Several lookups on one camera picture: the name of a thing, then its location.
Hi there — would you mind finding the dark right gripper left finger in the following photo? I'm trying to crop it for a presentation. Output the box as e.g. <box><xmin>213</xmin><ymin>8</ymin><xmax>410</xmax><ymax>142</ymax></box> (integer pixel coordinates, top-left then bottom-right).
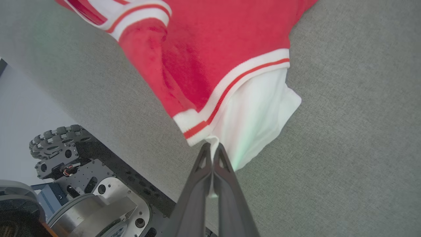
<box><xmin>163</xmin><ymin>142</ymin><xmax>213</xmax><ymax>237</ymax></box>

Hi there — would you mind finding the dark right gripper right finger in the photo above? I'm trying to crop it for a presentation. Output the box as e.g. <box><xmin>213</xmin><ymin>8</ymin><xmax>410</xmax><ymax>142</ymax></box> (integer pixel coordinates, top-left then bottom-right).
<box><xmin>212</xmin><ymin>143</ymin><xmax>261</xmax><ymax>237</ymax></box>

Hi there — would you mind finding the red and white garment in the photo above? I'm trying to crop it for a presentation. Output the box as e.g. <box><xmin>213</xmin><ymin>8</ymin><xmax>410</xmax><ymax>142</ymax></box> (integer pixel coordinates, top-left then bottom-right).
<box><xmin>54</xmin><ymin>0</ymin><xmax>319</xmax><ymax>172</ymax></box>

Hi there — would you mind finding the grey fabric sofa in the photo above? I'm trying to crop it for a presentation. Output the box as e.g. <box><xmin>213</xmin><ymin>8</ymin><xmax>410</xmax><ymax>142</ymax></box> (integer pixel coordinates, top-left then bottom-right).
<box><xmin>0</xmin><ymin>0</ymin><xmax>421</xmax><ymax>237</ymax></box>

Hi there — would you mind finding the blue grey electronics box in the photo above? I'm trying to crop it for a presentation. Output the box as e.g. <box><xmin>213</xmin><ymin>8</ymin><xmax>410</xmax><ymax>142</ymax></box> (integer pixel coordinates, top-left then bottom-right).
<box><xmin>31</xmin><ymin>183</ymin><xmax>70</xmax><ymax>223</ymax></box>

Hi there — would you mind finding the black omni wheel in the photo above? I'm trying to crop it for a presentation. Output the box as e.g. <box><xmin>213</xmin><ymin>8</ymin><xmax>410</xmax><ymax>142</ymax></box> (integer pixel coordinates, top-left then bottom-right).
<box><xmin>29</xmin><ymin>124</ymin><xmax>93</xmax><ymax>161</ymax></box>

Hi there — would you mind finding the grey round robot waist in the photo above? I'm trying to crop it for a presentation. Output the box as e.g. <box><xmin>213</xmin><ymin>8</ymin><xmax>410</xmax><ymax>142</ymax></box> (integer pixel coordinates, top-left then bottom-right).
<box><xmin>0</xmin><ymin>179</ymin><xmax>47</xmax><ymax>237</ymax></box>

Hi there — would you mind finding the round metal base plate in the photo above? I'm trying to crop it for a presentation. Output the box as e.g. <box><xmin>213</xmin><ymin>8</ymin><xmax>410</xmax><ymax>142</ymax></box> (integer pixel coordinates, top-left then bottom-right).
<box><xmin>47</xmin><ymin>177</ymin><xmax>152</xmax><ymax>237</ymax></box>

